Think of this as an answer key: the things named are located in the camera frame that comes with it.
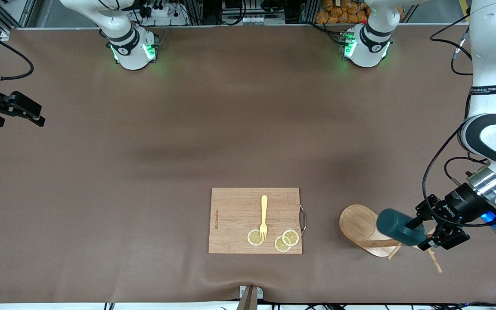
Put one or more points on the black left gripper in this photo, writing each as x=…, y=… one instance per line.
x=460, y=203

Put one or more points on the teal mug yellow inside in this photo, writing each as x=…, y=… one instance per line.
x=396, y=226

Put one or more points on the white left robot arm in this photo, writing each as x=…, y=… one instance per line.
x=489, y=43

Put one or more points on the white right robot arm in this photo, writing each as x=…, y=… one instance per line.
x=129, y=51

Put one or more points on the wooden mug tree rack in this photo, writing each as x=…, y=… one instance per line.
x=358, y=224

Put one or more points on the brown table mat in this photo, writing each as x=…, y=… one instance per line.
x=144, y=172

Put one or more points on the lemon slice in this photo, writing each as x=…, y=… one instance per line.
x=281, y=245
x=254, y=237
x=291, y=237

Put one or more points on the yellow plastic fork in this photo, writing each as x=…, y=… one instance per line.
x=264, y=211

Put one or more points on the white power strip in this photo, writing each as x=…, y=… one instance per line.
x=162, y=13

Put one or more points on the orange packaged snacks pile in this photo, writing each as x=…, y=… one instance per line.
x=338, y=15

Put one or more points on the aluminium frame profile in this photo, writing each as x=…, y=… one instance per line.
x=24, y=13

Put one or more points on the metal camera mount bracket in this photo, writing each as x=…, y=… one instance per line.
x=250, y=301

